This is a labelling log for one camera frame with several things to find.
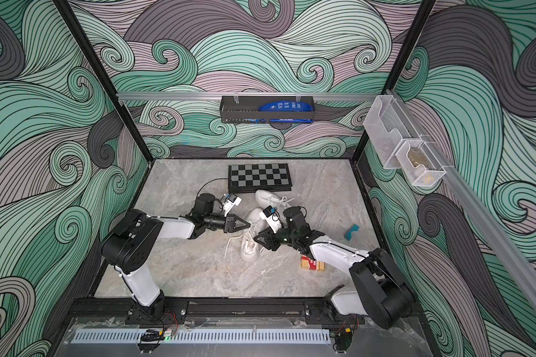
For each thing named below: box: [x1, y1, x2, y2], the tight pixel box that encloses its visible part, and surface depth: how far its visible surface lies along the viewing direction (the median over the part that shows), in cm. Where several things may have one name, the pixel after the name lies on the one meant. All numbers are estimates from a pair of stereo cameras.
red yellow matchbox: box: [300, 255, 327, 272], surface depth 84 cm
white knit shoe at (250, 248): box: [240, 208, 268, 263], surface depth 85 cm
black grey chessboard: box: [227, 162, 293, 194], surface depth 109 cm
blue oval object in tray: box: [258, 100, 314, 112], surface depth 94 cm
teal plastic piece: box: [343, 223, 360, 241], surface depth 94 cm
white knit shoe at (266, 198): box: [254, 189, 295, 209], surface depth 101 cm
